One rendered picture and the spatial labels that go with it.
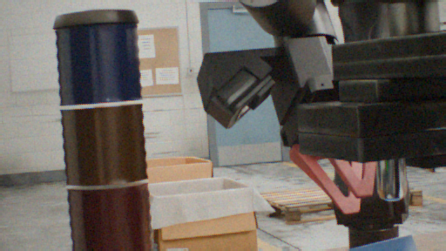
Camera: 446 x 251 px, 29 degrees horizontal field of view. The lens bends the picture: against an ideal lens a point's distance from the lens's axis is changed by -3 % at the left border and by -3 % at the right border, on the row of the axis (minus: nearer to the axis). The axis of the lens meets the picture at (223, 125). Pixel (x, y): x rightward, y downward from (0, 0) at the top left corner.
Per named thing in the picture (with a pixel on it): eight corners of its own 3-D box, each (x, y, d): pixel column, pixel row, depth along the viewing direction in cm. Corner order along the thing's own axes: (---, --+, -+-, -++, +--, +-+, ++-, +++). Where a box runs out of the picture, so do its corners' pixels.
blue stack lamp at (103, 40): (133, 99, 42) (129, 29, 41) (151, 99, 38) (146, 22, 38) (54, 105, 40) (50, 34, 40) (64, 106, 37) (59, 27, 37)
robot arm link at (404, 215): (402, 178, 99) (411, 172, 104) (329, 179, 103) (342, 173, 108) (404, 232, 99) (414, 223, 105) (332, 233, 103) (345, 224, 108)
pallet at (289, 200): (372, 194, 811) (371, 179, 810) (423, 206, 715) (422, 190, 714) (250, 209, 778) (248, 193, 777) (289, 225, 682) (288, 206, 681)
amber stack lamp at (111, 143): (138, 172, 42) (133, 103, 42) (157, 179, 38) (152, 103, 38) (60, 180, 41) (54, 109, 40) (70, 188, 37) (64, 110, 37)
